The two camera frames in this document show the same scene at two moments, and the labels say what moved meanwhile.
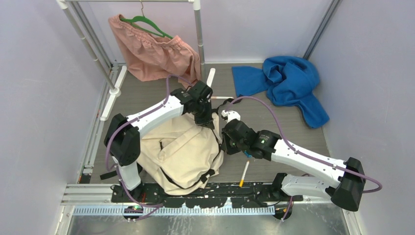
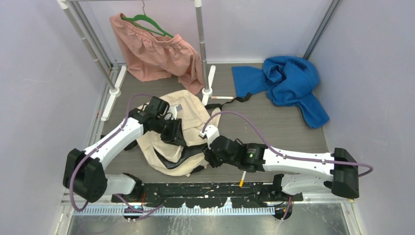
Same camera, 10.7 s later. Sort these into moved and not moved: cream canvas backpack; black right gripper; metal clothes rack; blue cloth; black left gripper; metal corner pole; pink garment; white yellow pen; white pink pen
Moved: black left gripper; cream canvas backpack; black right gripper
Not moved: metal corner pole; white pink pen; metal clothes rack; white yellow pen; pink garment; blue cloth
